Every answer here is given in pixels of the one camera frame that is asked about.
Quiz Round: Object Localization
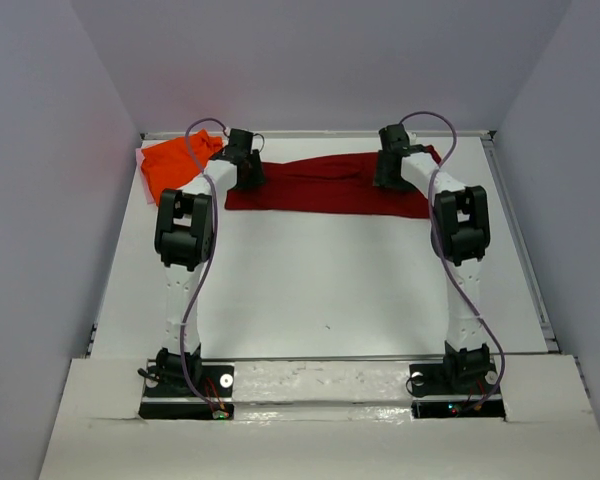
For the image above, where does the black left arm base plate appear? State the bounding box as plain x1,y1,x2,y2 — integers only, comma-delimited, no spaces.
138,363,235,421

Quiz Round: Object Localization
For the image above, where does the white front panel board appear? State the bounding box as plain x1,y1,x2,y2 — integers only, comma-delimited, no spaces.
41,355,600,479

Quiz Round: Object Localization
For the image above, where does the white table edge rail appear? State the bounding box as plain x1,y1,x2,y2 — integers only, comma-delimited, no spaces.
140,130,497,141

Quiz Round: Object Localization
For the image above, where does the right side aluminium rail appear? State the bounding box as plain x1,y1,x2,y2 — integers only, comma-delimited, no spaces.
480,130,561,354

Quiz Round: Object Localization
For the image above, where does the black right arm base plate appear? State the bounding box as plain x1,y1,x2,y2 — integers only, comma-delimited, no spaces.
405,363,506,420

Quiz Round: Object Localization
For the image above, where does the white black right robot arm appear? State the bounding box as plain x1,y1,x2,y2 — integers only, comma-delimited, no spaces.
374,124,495,398

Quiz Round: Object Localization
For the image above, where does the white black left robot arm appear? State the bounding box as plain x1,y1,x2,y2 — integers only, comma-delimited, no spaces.
153,128,265,404

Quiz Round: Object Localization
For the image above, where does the orange t shirt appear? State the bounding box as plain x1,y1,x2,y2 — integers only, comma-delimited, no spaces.
139,130,224,205

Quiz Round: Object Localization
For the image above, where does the dark red t shirt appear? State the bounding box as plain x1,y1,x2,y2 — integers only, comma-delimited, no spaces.
224,152,429,219

